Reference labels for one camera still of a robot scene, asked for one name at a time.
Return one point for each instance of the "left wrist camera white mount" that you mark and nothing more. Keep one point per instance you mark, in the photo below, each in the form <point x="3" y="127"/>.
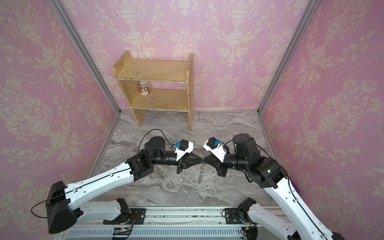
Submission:
<point x="183" y="147"/>

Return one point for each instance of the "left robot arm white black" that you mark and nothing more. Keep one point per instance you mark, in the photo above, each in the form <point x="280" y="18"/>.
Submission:
<point x="63" y="205"/>

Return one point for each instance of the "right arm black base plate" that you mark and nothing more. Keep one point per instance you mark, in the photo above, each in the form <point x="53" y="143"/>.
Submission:
<point x="235" y="216"/>

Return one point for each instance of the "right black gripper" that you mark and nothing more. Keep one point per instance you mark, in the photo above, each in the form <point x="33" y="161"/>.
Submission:
<point x="222" y="166"/>

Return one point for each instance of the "wooden two-tier shelf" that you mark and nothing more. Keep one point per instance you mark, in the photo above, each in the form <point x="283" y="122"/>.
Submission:
<point x="129" y="72"/>

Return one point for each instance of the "white jar red label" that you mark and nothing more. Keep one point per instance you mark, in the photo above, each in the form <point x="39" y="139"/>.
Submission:
<point x="144" y="88"/>

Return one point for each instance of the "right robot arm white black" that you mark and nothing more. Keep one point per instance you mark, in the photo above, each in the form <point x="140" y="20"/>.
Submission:
<point x="266" y="172"/>

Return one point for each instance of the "aluminium front rail frame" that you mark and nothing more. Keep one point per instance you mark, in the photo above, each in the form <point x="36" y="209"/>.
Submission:
<point x="163" y="223"/>

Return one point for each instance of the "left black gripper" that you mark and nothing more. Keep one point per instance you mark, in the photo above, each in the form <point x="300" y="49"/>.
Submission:
<point x="184" y="162"/>

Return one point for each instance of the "silver metal key holder plate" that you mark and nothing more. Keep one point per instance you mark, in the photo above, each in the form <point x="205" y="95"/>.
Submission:
<point x="202" y="172"/>

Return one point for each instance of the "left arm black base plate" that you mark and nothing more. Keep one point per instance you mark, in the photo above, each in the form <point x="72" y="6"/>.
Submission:
<point x="135" y="216"/>

